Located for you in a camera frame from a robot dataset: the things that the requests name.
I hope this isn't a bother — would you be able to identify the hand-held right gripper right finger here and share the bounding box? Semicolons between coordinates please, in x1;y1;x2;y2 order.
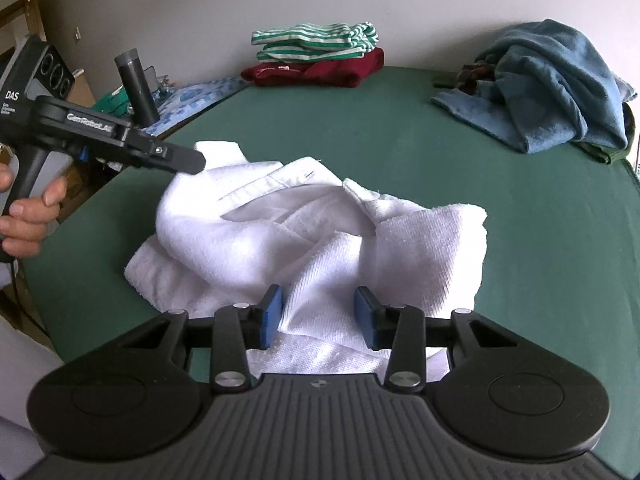
354;286;518;392

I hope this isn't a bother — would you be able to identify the green and white cloth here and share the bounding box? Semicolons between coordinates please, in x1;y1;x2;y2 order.
92;85;132;116

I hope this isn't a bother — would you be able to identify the olive green cloth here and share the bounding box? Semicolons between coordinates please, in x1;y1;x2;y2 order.
575;102;636;165

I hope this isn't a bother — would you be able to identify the cardboard box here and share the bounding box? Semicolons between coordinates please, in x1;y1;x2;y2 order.
65;67;98;108

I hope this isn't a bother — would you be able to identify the blue patterned pillow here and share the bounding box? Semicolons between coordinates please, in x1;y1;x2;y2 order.
150;74;248;136

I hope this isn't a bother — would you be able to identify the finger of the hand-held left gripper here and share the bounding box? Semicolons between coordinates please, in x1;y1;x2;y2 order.
127;127;207;173

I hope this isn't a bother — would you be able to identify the dark patterned cloth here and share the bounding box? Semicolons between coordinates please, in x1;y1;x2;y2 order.
457;60;501;95

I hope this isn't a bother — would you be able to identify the dark red folded garment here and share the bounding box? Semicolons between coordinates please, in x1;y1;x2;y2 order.
241;47;385;88

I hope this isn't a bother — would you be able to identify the dark grey cylinder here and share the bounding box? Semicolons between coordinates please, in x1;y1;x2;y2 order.
115;47;161;126

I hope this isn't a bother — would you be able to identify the white shirt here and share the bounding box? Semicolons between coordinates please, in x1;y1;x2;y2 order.
124;140;488;376

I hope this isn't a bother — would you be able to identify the blue towel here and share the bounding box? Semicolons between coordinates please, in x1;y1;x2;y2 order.
431;19;638;155

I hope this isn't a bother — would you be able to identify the wooden frame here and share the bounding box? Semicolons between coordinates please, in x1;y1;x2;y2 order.
0;0;38;61

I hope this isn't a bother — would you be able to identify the green striped folded shirt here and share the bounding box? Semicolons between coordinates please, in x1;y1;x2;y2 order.
251;21;379;63

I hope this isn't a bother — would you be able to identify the person's left hand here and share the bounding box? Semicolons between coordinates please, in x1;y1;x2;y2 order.
0;162;68;258

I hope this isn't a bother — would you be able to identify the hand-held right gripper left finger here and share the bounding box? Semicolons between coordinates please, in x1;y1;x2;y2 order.
117;284;285;393

